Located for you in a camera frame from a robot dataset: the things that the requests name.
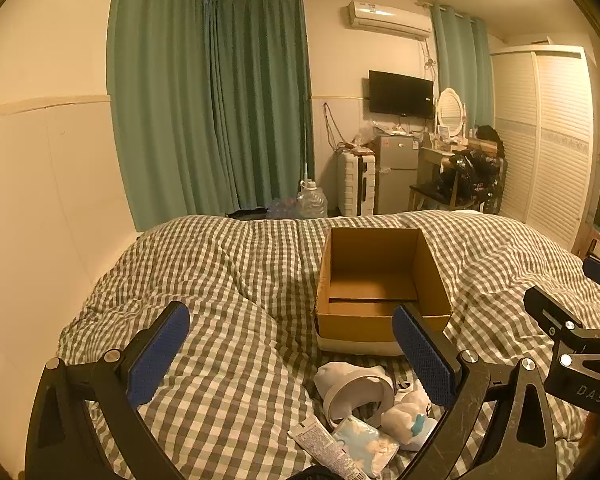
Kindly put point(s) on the green corner curtain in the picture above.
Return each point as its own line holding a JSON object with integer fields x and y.
{"x": 260, "y": 105}

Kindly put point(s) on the clear plastic bag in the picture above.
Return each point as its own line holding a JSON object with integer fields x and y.
{"x": 366, "y": 136}

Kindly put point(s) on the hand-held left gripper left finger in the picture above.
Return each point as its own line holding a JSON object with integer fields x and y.
{"x": 164, "y": 352}

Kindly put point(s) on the pack of water bottles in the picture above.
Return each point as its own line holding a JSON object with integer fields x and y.
{"x": 282, "y": 208}

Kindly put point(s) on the black wall television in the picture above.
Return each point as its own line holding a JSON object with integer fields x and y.
{"x": 401, "y": 94}

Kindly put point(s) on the cardboard box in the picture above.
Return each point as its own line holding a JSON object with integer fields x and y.
{"x": 380, "y": 280}

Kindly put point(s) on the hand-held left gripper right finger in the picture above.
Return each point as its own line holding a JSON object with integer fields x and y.
{"x": 422, "y": 355}

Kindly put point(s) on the oval white mirror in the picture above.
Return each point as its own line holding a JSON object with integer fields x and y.
{"x": 451, "y": 110}

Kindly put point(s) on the grey checked blanket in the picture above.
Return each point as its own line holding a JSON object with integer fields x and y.
{"x": 230, "y": 285}

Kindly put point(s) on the white suitcase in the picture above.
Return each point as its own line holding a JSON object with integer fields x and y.
{"x": 352, "y": 185}

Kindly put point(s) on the blue tissue packet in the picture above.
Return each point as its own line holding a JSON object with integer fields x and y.
{"x": 367, "y": 445}

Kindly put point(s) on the wide green curtain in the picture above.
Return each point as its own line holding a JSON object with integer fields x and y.
{"x": 160, "y": 95}

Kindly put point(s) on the wooden chair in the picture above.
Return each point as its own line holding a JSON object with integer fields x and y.
{"x": 430, "y": 195}

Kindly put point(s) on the white printed tube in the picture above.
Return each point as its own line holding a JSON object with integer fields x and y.
{"x": 317, "y": 445}

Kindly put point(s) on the clear water jug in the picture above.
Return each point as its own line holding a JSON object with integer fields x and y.
{"x": 312, "y": 202}

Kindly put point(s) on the narrow green curtain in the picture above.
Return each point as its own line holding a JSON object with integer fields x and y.
{"x": 460, "y": 65}

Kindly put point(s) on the grey small fridge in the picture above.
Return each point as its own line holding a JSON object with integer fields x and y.
{"x": 395, "y": 175}

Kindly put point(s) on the white air conditioner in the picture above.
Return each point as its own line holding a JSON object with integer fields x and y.
{"x": 387, "y": 19}

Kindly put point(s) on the white tape roll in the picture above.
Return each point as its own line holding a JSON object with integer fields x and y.
{"x": 355, "y": 400}

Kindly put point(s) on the white louvred wardrobe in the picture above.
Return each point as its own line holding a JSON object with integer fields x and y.
{"x": 545, "y": 145}

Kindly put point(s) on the white fluffy sock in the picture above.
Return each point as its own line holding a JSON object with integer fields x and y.
{"x": 405, "y": 417}

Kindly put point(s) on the wooden dressing table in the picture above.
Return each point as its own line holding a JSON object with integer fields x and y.
{"x": 432, "y": 165}

